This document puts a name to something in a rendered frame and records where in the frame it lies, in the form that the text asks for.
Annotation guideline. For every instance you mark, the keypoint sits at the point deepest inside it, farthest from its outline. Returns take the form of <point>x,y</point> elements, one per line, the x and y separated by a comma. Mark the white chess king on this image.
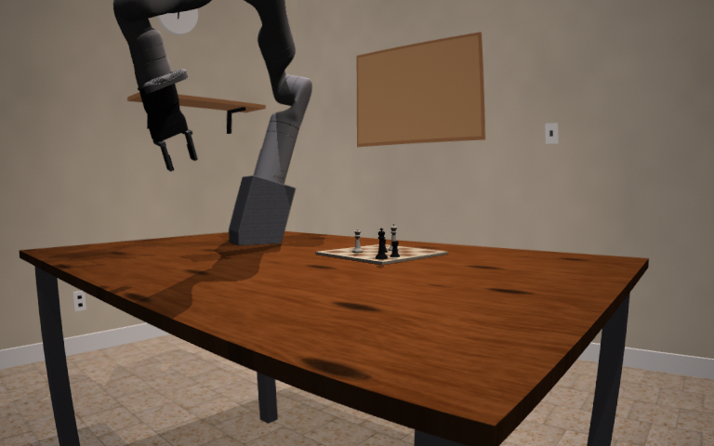
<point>393,236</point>

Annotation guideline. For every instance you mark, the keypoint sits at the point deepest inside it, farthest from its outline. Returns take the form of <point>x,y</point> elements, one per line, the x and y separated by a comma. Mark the black rook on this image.
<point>394,249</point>

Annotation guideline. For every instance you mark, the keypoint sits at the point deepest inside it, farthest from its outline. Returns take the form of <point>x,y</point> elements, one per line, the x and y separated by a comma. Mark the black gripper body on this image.
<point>162,106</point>

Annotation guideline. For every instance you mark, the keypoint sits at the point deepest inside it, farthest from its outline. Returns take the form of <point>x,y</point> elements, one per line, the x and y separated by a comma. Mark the chessboard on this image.
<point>370,252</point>

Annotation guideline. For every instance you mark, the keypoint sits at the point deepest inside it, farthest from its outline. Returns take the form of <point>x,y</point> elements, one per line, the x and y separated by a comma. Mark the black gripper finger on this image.
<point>191,149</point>
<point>167,158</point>

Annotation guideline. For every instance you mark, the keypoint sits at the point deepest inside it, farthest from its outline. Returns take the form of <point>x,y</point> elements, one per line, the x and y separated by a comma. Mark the black king chess piece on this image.
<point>381,252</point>

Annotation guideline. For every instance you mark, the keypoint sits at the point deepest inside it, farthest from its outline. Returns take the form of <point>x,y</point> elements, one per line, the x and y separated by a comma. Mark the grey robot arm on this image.
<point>277,47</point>

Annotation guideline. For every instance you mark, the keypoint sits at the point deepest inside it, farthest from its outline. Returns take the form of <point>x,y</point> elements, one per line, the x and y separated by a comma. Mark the grey chess queen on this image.
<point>357,248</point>

